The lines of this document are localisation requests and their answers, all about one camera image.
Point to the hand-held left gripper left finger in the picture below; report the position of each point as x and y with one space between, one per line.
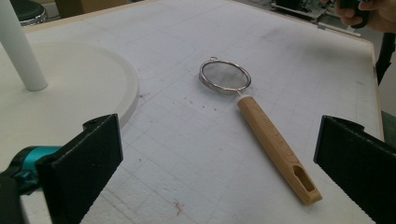
77 174

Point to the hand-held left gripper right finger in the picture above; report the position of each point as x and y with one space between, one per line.
361 168

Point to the white hook rack stand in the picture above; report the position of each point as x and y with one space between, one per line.
77 84

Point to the white gridded foam mat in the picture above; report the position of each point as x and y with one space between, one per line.
218 155

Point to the brown cardboard box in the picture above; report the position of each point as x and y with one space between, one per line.
90 6

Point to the black round stool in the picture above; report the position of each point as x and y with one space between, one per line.
26 11

